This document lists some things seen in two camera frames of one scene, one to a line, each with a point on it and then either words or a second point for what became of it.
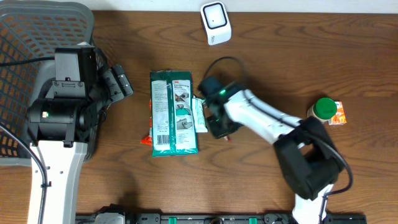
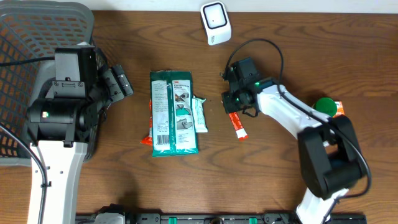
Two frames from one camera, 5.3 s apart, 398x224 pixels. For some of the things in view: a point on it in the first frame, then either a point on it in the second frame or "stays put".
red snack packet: (148, 140) stays put
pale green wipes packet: (199, 120) stays put
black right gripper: (217, 131) to (229, 106)
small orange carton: (339, 118) stays put
